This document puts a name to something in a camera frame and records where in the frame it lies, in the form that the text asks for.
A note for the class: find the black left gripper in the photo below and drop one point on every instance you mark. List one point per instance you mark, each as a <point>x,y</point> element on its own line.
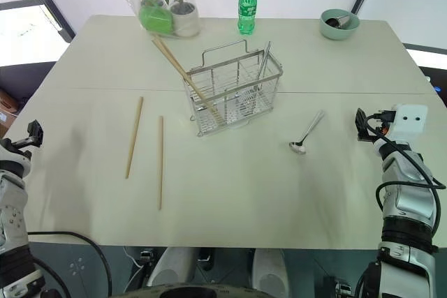
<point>22,143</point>

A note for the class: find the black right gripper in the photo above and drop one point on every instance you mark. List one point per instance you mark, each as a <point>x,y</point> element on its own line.
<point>382,119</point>

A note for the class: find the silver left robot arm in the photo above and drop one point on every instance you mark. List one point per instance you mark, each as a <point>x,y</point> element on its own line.
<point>12,207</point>

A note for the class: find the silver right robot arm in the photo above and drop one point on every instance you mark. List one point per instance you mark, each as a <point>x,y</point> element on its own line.
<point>408,203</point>

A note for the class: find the cardboard box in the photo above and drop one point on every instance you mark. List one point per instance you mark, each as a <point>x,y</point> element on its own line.
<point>6,106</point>

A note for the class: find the steel spoon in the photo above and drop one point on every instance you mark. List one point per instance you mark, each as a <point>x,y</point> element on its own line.
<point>297,147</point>
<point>264,60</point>

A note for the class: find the black device with blue light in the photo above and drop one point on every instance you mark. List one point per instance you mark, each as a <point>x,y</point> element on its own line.
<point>434,81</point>

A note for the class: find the pale green bowl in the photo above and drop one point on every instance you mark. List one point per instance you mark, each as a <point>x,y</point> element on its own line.
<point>335,33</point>

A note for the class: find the wooden chopstick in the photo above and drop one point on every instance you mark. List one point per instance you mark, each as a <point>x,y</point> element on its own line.
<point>174,66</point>
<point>161,162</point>
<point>179,64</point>
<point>134,137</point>

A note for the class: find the metal cone cup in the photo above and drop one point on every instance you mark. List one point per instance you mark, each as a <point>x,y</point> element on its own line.
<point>340,21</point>

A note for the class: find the grey floor socket plate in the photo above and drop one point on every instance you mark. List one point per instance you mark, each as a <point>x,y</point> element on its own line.
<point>77,266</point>

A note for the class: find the green plastic soda bottle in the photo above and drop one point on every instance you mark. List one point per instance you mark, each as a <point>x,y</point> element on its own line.
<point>247,12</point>

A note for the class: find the bright green plant pot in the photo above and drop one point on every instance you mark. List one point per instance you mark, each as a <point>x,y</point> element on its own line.
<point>155,19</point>

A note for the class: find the white rounded robot leg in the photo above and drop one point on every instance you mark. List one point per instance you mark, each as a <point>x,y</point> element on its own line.
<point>270,273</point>
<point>173,266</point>

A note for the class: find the white plant pot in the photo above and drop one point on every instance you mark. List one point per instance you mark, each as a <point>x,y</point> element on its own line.
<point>186,20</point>

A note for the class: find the dark rounded robot torso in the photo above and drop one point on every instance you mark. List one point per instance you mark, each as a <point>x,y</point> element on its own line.
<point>185,291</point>

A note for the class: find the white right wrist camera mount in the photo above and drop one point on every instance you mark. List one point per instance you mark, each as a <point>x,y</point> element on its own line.
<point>408,120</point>

